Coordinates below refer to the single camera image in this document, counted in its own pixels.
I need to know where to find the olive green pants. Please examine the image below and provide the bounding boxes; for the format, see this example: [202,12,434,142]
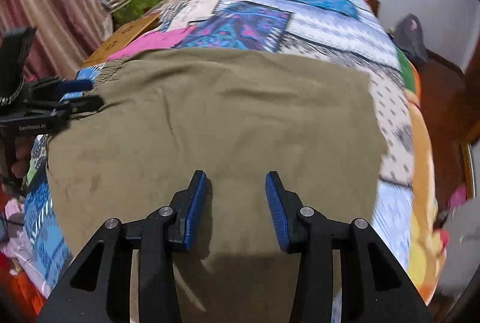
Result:
[47,48,387,322]

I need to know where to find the person's left hand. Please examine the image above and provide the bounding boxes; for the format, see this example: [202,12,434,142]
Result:
[11,136,35,179]

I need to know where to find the wooden lap desk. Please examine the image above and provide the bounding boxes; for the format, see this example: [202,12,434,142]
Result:
[81,14,160,68]

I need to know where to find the striped pink curtain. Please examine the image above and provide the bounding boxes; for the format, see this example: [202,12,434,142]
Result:
[1,0,113,80]

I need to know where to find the green storage box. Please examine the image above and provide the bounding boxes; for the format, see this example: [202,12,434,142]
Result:
[111,0,163,28]

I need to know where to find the orange cartoon blanket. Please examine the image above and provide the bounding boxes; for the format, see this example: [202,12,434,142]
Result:
[397,50,449,304]

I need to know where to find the colourful patchwork bedspread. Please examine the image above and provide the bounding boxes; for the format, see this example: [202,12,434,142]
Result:
[25,0,414,291]

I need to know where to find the grey backpack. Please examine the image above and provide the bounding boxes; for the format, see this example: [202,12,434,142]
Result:
[393,13,429,67]

